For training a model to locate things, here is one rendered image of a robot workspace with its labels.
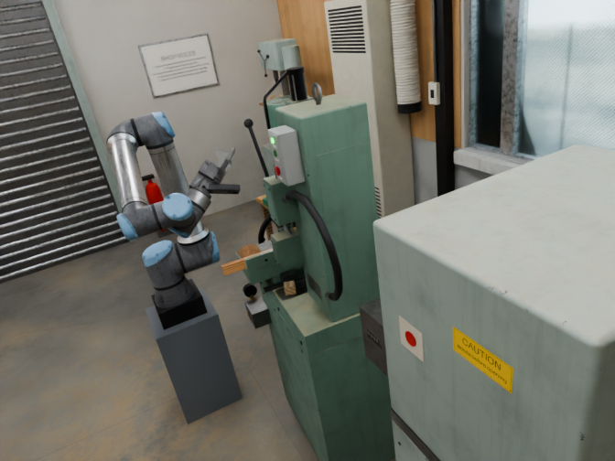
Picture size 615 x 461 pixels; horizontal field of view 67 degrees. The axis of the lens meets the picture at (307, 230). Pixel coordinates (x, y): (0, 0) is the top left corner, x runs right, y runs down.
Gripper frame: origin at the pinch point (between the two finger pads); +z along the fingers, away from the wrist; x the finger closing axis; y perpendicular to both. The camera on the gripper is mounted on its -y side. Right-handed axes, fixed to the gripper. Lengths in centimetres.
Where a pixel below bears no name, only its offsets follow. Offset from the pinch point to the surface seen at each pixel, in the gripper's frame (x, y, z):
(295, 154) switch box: -40.1, -19.0, -5.1
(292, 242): -8.0, -34.5, -20.0
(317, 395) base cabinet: 5, -71, -61
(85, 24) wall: 207, 182, 107
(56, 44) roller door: 209, 190, 79
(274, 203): -20.6, -21.6, -15.1
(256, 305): 46, -40, -40
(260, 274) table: 16.8, -32.3, -31.4
